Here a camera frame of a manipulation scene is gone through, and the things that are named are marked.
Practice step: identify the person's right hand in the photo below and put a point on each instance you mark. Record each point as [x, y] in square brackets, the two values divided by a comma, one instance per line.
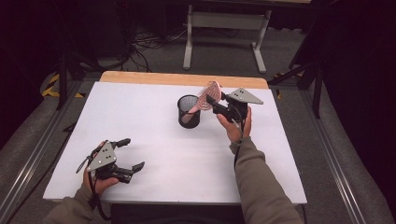
[235, 130]

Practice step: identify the person's left hand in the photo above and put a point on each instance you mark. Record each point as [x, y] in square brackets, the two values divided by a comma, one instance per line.
[104, 185]

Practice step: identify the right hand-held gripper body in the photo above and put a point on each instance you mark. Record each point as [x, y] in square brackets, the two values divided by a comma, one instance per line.
[241, 99]

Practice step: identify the wooden table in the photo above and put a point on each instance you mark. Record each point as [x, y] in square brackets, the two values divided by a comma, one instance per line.
[155, 79]

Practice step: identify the yellow black hazard tape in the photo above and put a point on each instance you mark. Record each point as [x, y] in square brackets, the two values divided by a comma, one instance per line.
[51, 88]
[278, 93]

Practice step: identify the grey metal table stand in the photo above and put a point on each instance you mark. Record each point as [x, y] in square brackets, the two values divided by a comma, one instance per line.
[229, 21]

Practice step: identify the aluminium floor rail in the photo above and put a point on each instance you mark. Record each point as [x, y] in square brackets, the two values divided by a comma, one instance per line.
[34, 149]
[333, 161]

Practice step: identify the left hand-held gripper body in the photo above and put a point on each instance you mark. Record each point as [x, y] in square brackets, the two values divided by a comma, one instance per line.
[104, 158]

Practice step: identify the black mesh pen holder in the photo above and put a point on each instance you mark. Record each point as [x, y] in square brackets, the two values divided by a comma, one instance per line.
[188, 119]

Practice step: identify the black tripod stand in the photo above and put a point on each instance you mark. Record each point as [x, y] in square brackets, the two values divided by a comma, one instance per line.
[311, 77]
[67, 77]

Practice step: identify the pink hairbrush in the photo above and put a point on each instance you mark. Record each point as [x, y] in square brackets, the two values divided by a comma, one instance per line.
[211, 93]

